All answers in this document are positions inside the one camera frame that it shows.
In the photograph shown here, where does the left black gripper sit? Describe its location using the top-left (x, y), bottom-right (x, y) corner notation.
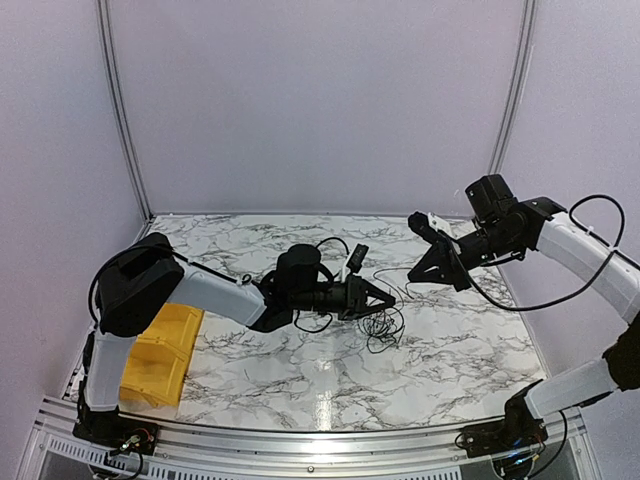
top-left (292, 275), bottom-right (396, 321)

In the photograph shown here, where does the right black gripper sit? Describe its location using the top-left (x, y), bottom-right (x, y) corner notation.
top-left (408, 222), bottom-right (522, 292)

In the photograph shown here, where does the black wire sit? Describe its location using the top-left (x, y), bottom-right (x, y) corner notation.
top-left (355, 304), bottom-right (407, 355)

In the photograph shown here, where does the thin dark red wire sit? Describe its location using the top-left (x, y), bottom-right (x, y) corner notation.
top-left (372, 268), bottom-right (419, 301)

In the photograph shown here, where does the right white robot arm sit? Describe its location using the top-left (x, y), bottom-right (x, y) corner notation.
top-left (407, 174), bottom-right (639, 451)

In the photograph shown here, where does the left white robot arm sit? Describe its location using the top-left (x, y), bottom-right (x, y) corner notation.
top-left (74, 233), bottom-right (396, 445)

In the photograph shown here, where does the yellow bin middle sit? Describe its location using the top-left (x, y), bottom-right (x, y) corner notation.
top-left (139, 304), bottom-right (204, 358)

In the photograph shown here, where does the yellow bin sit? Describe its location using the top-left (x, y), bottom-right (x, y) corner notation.
top-left (120, 339), bottom-right (190, 408)
top-left (139, 304), bottom-right (204, 358)

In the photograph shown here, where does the yellow bin near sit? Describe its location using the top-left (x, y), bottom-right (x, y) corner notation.
top-left (120, 339), bottom-right (190, 408)

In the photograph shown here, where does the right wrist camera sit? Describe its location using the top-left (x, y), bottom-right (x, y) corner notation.
top-left (426, 212), bottom-right (455, 243)

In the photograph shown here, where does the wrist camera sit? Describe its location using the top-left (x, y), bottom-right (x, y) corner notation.
top-left (426, 212), bottom-right (455, 243)
top-left (335, 243), bottom-right (369, 281)

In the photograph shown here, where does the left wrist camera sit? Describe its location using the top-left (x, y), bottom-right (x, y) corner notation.
top-left (335, 243), bottom-right (369, 281)

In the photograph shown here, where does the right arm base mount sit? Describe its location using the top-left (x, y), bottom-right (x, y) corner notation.
top-left (454, 420), bottom-right (548, 479)

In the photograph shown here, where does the right aluminium frame post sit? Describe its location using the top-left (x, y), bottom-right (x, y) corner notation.
top-left (484, 0), bottom-right (538, 174)

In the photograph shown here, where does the aluminium frame post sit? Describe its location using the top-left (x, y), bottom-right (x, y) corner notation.
top-left (95, 0), bottom-right (153, 222)
top-left (484, 0), bottom-right (538, 174)

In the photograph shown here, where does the front aluminium rail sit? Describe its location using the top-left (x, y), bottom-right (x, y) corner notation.
top-left (29, 394), bottom-right (586, 480)

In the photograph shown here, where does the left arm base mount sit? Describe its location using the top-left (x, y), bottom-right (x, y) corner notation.
top-left (73, 404), bottom-right (159, 479)

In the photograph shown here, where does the left aluminium frame post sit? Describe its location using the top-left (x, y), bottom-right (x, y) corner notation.
top-left (95, 0), bottom-right (153, 222)

